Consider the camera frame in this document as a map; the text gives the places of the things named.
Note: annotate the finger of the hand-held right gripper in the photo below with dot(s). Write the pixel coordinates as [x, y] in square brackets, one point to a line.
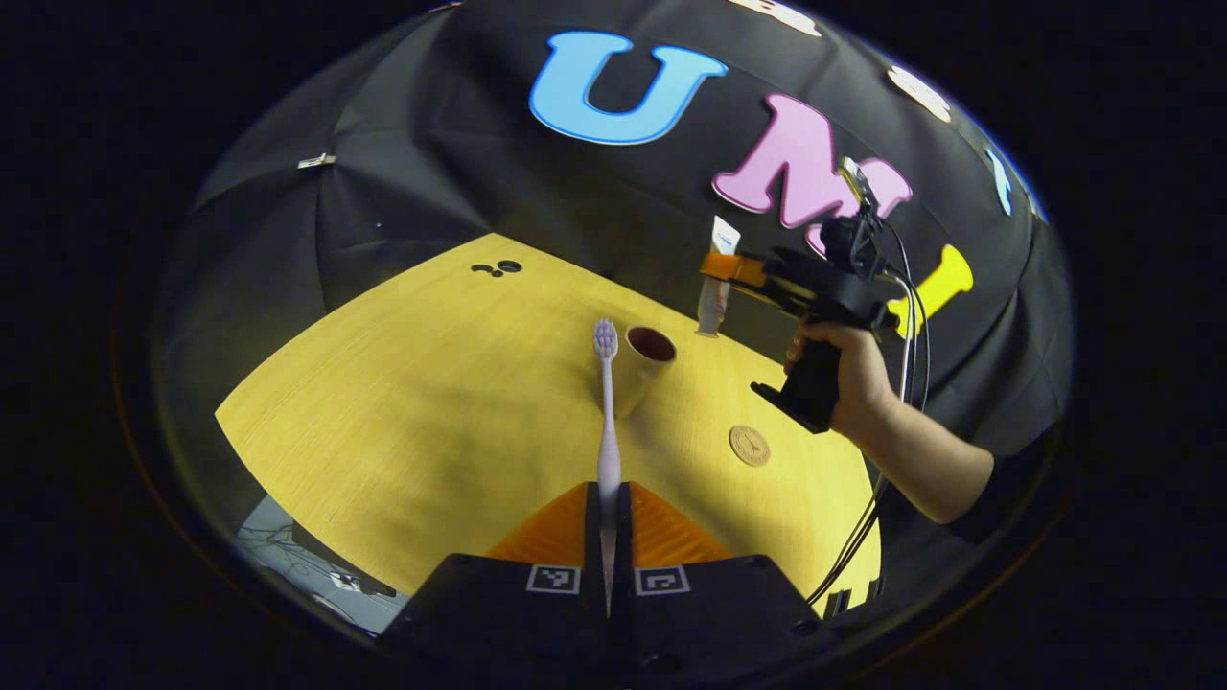
[752, 271]

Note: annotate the white toothpaste tube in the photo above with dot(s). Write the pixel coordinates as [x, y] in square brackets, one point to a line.
[716, 302]

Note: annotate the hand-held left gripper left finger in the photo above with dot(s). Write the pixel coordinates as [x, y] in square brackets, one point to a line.
[592, 537]

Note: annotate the beige cup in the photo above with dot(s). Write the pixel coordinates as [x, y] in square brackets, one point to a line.
[644, 369]

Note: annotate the round cork coaster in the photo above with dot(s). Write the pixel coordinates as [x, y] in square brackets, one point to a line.
[750, 446]

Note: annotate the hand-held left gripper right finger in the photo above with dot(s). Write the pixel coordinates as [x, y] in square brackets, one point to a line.
[623, 537]

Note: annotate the silver metal clip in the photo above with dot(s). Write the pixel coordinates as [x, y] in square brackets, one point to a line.
[316, 160]

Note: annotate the pale pink toothbrush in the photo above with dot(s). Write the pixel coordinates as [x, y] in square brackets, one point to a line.
[608, 431]

